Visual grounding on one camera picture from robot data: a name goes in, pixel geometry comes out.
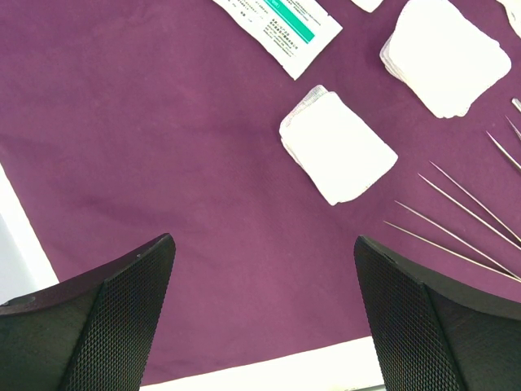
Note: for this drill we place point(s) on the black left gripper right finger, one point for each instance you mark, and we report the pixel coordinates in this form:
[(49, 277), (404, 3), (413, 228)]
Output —
[(431, 332)]

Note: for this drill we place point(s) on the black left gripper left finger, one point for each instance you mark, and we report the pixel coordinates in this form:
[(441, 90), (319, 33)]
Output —
[(91, 332)]

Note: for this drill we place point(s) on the left gauze pad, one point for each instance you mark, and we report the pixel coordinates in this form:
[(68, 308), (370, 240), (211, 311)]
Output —
[(340, 153)]

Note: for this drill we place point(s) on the gauze pad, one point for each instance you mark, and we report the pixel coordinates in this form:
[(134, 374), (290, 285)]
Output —
[(442, 57), (513, 12), (340, 153)]

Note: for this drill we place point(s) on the purple cloth mat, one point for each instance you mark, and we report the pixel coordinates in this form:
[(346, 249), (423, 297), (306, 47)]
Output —
[(123, 120)]

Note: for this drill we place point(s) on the middle gauze pad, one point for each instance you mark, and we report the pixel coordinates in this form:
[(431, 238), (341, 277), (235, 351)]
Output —
[(442, 57)]

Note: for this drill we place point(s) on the green white sachet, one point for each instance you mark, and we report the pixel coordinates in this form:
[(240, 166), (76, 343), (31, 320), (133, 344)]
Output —
[(293, 32)]

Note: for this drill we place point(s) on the middle blister packet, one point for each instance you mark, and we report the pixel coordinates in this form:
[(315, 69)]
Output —
[(368, 5)]

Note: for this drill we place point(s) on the right gauze pad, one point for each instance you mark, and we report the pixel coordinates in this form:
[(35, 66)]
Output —
[(513, 12)]

